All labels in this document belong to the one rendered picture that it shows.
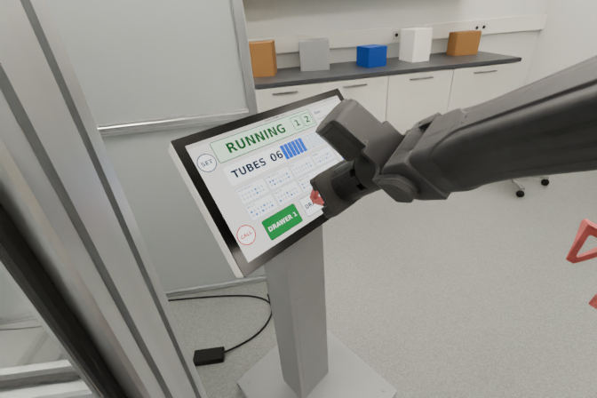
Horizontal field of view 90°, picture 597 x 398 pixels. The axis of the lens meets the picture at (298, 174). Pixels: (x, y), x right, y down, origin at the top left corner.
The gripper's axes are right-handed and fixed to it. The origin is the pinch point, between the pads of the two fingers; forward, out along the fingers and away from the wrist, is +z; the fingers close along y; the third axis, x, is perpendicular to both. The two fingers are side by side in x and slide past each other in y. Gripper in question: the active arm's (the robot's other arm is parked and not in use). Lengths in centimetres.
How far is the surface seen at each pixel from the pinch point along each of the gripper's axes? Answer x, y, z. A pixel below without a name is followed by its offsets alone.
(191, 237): -9, -7, 124
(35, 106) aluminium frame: -13.8, 31.1, -24.9
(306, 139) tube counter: -13.1, -18.1, 15.3
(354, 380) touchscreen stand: 78, -25, 74
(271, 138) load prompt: -16.7, -8.8, 15.3
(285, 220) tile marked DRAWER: 1.8, -1.0, 15.1
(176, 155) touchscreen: -20.9, 12.9, 16.4
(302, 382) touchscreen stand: 62, -5, 74
